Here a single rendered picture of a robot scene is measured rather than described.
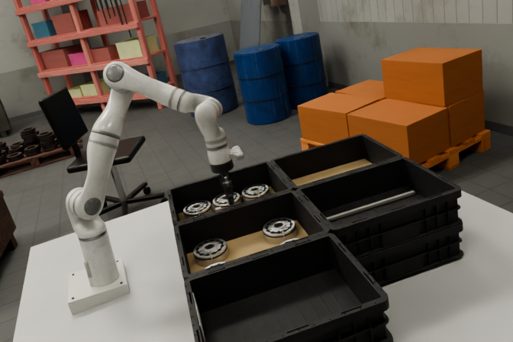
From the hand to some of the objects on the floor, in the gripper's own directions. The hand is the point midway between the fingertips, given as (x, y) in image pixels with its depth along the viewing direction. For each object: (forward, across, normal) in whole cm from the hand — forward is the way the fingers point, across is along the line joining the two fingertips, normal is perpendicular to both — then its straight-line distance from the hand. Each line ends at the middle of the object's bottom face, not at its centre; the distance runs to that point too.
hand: (230, 198), depth 156 cm
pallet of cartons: (+92, -202, +150) cm, 268 cm away
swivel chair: (+91, -218, -77) cm, 248 cm away
